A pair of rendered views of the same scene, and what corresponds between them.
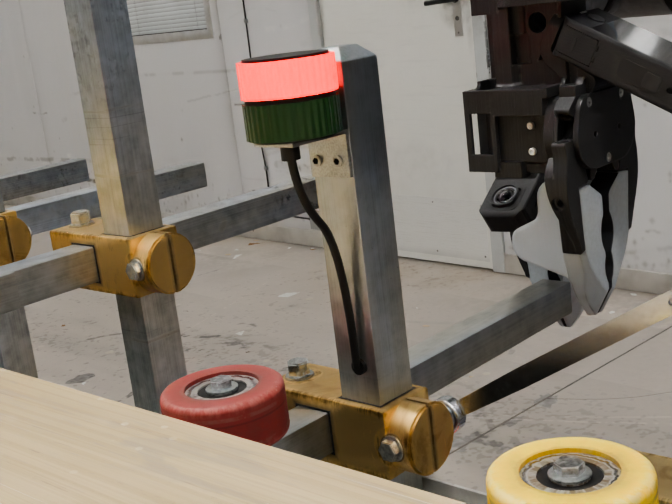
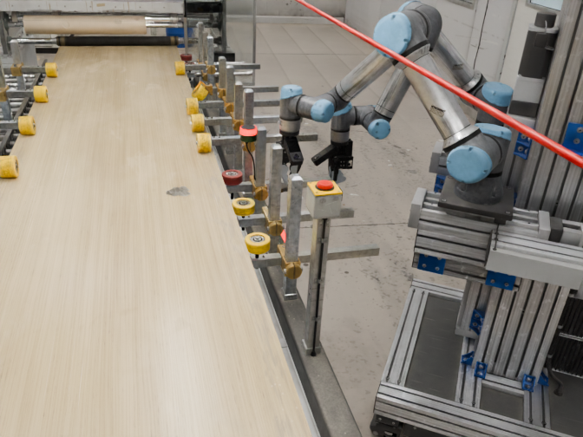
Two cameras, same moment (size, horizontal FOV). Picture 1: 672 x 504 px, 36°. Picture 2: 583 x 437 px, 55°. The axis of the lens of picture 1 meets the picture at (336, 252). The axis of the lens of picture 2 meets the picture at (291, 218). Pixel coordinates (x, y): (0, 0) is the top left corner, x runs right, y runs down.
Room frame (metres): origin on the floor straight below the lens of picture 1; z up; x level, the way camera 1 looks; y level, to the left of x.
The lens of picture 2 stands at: (-0.97, -1.13, 1.81)
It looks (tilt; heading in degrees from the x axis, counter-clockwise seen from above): 29 degrees down; 30
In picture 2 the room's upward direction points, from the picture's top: 3 degrees clockwise
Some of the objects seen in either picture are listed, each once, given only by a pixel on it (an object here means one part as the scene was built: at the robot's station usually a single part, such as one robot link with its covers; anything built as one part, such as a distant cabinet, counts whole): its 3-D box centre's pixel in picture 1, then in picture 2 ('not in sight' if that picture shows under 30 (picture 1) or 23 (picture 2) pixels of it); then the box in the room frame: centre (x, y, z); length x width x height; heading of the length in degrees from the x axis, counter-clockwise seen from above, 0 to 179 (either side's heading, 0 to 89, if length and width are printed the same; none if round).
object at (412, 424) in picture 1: (354, 421); (258, 187); (0.69, 0.00, 0.85); 0.13 x 0.06 x 0.05; 46
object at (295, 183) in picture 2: not in sight; (291, 244); (0.33, -0.38, 0.90); 0.03 x 0.03 x 0.48; 46
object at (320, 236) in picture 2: not in sight; (316, 285); (0.14, -0.57, 0.93); 0.05 x 0.04 x 0.45; 46
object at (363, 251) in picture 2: not in sight; (316, 256); (0.42, -0.42, 0.82); 0.43 x 0.03 x 0.04; 136
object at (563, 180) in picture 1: (573, 181); not in sight; (0.62, -0.15, 1.01); 0.05 x 0.02 x 0.09; 136
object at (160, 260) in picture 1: (122, 256); (246, 140); (0.86, 0.18, 0.95); 0.13 x 0.06 x 0.05; 46
